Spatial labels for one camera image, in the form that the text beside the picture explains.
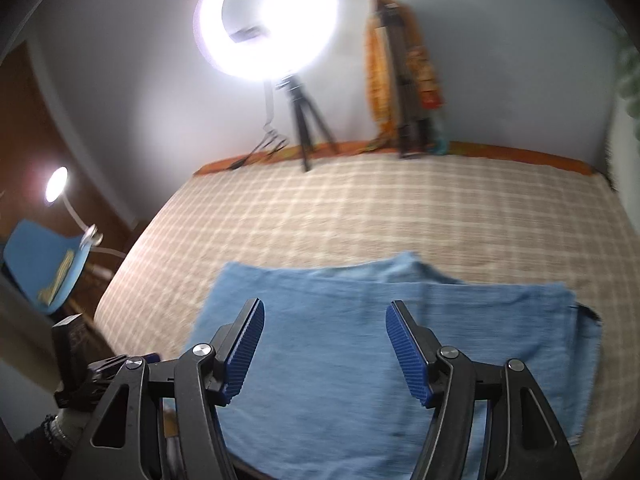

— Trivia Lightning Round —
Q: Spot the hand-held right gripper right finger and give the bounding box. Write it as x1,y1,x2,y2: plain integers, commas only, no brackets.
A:
385,300,583,480

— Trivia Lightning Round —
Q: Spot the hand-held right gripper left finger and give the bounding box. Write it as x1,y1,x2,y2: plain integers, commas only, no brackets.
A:
62,297,266,480

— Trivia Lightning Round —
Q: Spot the blue towel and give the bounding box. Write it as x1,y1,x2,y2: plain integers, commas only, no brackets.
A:
185,251,603,480

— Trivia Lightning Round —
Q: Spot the yellow woven cloth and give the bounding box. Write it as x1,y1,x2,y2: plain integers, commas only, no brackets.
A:
39,250,77,307

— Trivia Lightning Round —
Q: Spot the blue chair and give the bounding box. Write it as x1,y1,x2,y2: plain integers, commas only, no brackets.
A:
2,219,97,317

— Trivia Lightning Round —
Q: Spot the beige plaid bed mat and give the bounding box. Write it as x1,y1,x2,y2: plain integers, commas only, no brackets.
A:
92,152,633,480

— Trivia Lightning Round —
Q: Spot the white clip-on desk lamp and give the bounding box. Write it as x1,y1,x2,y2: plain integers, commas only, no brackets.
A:
44,166,106,253

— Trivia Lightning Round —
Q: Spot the wooden door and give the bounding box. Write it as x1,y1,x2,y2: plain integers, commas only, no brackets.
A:
0,39,151,243

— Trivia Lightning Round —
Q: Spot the orange bed sheet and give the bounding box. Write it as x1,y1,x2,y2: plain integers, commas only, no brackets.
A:
194,139,597,177

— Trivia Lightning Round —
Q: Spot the black tripod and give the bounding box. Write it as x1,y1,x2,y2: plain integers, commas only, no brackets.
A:
275,75,341,173

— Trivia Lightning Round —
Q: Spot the orange patterned folded blanket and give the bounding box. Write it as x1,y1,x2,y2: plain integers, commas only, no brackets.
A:
362,0,451,161

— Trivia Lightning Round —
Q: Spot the green plant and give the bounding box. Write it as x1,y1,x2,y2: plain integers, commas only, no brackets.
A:
611,30,640,161

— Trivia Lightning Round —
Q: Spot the white ring light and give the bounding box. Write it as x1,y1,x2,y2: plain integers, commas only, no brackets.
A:
192,0,338,84

